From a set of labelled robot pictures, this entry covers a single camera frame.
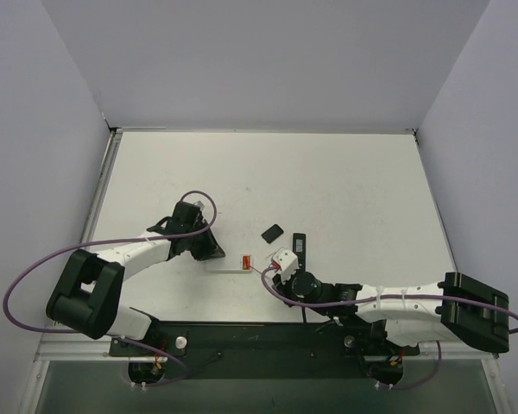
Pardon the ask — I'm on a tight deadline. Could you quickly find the red battery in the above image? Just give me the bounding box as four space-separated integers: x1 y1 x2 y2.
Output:
242 255 251 271

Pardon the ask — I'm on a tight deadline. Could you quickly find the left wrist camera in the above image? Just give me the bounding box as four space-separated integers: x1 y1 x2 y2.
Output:
193 201 205 211

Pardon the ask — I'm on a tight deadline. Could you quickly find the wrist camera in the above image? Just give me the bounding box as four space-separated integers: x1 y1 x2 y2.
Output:
271 248 300 284
193 201 205 211

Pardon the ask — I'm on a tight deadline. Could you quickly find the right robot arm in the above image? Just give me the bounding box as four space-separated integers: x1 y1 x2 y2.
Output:
263 272 510 354

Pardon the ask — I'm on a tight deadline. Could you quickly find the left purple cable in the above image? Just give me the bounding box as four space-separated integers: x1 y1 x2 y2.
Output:
3 190 219 336

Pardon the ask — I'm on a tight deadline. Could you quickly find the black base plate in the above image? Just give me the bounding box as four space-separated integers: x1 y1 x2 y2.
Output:
109 321 420 380

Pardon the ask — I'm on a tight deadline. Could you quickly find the black remote control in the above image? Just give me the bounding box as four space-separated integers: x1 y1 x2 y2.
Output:
292 233 306 271

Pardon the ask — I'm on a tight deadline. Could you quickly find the black battery cover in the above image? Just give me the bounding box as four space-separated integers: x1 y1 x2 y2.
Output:
261 224 284 244

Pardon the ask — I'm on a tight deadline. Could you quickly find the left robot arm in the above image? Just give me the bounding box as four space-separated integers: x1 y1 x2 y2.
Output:
46 201 225 355

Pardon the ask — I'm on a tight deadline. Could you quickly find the aluminium frame rail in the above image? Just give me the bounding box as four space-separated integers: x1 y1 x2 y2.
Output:
35 321 492 361

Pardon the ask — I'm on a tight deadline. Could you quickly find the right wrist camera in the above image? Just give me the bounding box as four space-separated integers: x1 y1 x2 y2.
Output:
271 248 300 284

